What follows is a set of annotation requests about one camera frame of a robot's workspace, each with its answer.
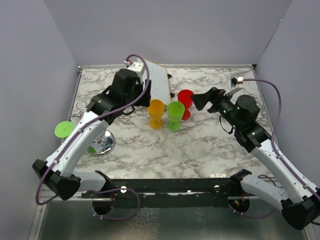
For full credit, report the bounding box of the small whiteboard yellow frame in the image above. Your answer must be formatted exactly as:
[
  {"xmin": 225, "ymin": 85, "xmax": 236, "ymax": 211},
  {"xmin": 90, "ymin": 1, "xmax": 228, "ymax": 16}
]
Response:
[{"xmin": 145, "ymin": 60, "xmax": 171, "ymax": 105}]

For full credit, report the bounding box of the yellow wine glass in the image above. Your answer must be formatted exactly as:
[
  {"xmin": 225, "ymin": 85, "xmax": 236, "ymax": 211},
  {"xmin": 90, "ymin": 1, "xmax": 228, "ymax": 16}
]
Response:
[{"xmin": 147, "ymin": 99, "xmax": 165, "ymax": 130}]

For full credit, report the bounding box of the green wine glass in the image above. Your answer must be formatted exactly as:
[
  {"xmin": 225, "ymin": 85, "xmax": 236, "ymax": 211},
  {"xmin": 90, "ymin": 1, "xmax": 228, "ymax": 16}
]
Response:
[
  {"xmin": 54, "ymin": 119, "xmax": 97, "ymax": 152},
  {"xmin": 166, "ymin": 101, "xmax": 185, "ymax": 132}
]

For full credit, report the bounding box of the red wine glass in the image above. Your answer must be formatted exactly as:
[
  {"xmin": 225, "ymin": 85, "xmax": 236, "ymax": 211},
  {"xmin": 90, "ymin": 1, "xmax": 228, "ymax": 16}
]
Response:
[{"xmin": 177, "ymin": 89, "xmax": 194, "ymax": 120}]

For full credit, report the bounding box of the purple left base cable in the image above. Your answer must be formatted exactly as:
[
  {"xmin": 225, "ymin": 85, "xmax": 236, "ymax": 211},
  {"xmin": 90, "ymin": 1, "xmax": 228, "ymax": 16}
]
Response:
[{"xmin": 91, "ymin": 187, "xmax": 143, "ymax": 221}]

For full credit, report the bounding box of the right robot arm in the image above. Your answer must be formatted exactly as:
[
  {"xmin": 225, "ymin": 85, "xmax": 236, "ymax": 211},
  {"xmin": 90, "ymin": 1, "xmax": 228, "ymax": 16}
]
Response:
[{"xmin": 191, "ymin": 87, "xmax": 320, "ymax": 230}]

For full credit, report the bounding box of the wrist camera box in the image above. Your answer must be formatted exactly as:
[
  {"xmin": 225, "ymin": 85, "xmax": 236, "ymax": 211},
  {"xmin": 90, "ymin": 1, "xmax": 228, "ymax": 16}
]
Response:
[
  {"xmin": 223, "ymin": 76, "xmax": 244, "ymax": 96},
  {"xmin": 124, "ymin": 60, "xmax": 145, "ymax": 84}
]

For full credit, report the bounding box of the chrome wine glass rack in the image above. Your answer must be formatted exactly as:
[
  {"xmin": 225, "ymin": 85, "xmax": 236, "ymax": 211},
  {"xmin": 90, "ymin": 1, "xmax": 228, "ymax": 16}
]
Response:
[{"xmin": 69, "ymin": 101, "xmax": 116, "ymax": 157}]

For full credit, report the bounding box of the black front mounting rail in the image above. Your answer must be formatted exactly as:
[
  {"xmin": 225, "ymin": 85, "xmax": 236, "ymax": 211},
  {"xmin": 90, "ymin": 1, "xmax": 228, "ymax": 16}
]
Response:
[{"xmin": 81, "ymin": 178, "xmax": 244, "ymax": 208}]

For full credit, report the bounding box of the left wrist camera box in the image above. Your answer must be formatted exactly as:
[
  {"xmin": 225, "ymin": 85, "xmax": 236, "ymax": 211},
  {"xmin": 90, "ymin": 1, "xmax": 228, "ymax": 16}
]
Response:
[{"xmin": 124, "ymin": 60, "xmax": 145, "ymax": 84}]

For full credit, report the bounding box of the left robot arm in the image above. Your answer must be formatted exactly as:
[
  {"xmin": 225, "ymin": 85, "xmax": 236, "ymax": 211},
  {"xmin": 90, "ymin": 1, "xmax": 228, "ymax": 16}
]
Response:
[{"xmin": 32, "ymin": 68, "xmax": 151, "ymax": 201}]

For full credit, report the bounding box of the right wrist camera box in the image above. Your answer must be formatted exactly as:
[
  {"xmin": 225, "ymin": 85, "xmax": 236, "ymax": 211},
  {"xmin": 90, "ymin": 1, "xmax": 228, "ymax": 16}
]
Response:
[{"xmin": 223, "ymin": 76, "xmax": 244, "ymax": 96}]

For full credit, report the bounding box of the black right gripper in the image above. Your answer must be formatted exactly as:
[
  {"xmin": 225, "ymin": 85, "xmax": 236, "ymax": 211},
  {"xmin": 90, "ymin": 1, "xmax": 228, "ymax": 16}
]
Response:
[{"xmin": 190, "ymin": 87, "xmax": 241, "ymax": 130}]

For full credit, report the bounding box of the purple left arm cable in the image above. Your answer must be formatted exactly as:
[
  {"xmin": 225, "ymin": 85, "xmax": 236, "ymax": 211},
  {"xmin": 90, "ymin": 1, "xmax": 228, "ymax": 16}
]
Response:
[{"xmin": 36, "ymin": 53, "xmax": 151, "ymax": 206}]

